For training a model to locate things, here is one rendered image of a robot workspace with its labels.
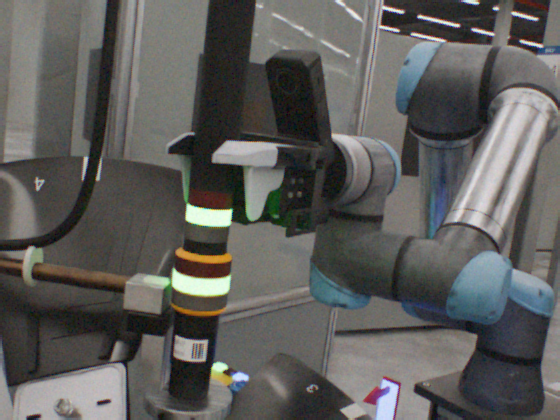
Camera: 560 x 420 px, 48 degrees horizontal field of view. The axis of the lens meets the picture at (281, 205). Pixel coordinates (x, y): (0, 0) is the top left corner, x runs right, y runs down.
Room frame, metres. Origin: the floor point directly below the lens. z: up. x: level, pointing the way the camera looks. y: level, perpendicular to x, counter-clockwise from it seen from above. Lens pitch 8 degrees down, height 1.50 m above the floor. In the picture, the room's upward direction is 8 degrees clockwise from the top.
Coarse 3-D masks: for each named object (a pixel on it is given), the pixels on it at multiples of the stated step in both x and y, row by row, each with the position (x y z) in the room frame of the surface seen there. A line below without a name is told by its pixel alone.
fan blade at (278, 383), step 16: (272, 368) 0.69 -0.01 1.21; (288, 368) 0.69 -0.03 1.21; (304, 368) 0.70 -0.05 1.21; (256, 384) 0.65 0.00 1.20; (272, 384) 0.66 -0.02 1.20; (288, 384) 0.66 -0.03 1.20; (320, 384) 0.68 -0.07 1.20; (240, 400) 0.62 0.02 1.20; (256, 400) 0.62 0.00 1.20; (272, 400) 0.63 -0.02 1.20; (288, 400) 0.64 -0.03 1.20; (304, 400) 0.64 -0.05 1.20; (320, 400) 0.65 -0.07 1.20; (336, 400) 0.66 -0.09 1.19; (352, 400) 0.67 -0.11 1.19; (240, 416) 0.59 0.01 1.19; (256, 416) 0.60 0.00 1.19; (272, 416) 0.60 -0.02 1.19; (288, 416) 0.61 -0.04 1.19; (304, 416) 0.61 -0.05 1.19; (320, 416) 0.62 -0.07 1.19; (336, 416) 0.63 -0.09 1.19; (368, 416) 0.66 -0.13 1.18
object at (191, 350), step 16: (176, 320) 0.46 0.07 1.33; (192, 320) 0.45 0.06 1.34; (208, 320) 0.46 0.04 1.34; (176, 336) 0.46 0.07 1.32; (192, 336) 0.45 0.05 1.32; (208, 336) 0.46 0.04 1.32; (176, 352) 0.46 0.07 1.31; (192, 352) 0.45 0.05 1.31; (208, 352) 0.46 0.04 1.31; (176, 368) 0.46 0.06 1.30; (192, 368) 0.46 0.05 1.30; (208, 368) 0.46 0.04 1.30; (176, 384) 0.46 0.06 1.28; (192, 384) 0.46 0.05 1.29; (208, 384) 0.47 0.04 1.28; (192, 400) 0.46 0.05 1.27
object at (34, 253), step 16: (112, 0) 0.47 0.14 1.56; (112, 16) 0.47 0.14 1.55; (112, 32) 0.47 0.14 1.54; (112, 48) 0.48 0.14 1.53; (112, 64) 0.48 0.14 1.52; (96, 112) 0.47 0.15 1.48; (96, 128) 0.47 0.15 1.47; (96, 144) 0.47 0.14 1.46; (96, 160) 0.48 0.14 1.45; (96, 176) 0.48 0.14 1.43; (80, 192) 0.48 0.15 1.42; (80, 208) 0.47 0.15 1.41; (64, 224) 0.48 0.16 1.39; (0, 240) 0.48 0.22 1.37; (16, 240) 0.48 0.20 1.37; (32, 240) 0.48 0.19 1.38; (48, 240) 0.48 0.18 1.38; (32, 256) 0.48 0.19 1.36
